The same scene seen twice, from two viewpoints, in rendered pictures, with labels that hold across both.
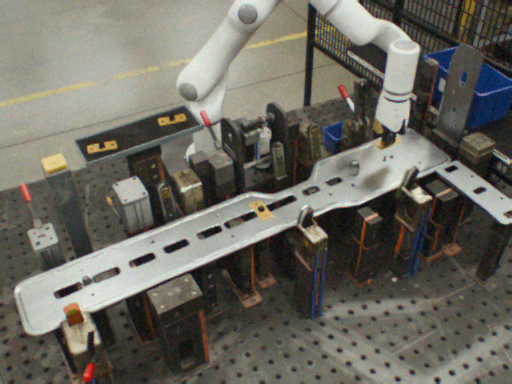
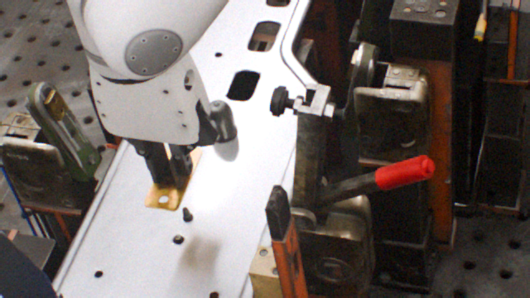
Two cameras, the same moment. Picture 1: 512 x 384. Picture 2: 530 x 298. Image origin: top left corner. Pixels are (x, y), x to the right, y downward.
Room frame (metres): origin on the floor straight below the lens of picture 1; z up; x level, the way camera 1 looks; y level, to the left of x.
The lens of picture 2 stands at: (2.03, -0.76, 1.86)
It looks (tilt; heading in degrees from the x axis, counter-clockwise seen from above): 48 degrees down; 144
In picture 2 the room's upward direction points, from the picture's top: 12 degrees counter-clockwise
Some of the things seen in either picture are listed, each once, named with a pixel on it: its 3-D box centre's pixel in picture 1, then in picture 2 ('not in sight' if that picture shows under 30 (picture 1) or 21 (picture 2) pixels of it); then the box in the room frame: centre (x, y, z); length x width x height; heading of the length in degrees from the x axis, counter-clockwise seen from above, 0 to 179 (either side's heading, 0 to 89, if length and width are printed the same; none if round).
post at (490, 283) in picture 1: (494, 248); not in sight; (1.15, -0.75, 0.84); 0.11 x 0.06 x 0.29; 29
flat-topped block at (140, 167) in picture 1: (150, 191); not in sight; (1.37, 0.34, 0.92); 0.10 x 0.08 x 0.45; 119
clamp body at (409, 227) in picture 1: (406, 233); (71, 218); (1.20, -0.48, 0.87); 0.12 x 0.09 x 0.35; 29
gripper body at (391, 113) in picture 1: (394, 108); (146, 88); (1.41, -0.43, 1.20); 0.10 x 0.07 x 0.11; 29
